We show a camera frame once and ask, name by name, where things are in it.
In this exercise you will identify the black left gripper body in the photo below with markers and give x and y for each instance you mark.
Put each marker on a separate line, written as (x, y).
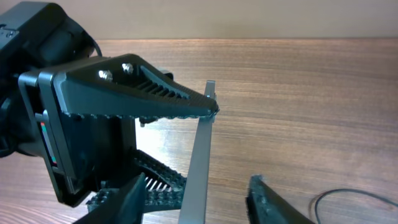
(80, 151)

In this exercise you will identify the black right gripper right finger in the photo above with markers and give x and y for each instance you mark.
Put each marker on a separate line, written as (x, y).
(265, 206)

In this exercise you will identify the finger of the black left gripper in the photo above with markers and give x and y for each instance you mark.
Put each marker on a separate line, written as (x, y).
(164, 186)
(126, 85)

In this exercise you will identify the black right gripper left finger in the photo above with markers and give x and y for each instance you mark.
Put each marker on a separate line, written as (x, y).
(117, 206)

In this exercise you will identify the teal screen smartphone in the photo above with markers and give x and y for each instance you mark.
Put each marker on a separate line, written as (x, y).
(193, 210)

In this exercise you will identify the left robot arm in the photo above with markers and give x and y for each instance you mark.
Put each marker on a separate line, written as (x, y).
(39, 36)

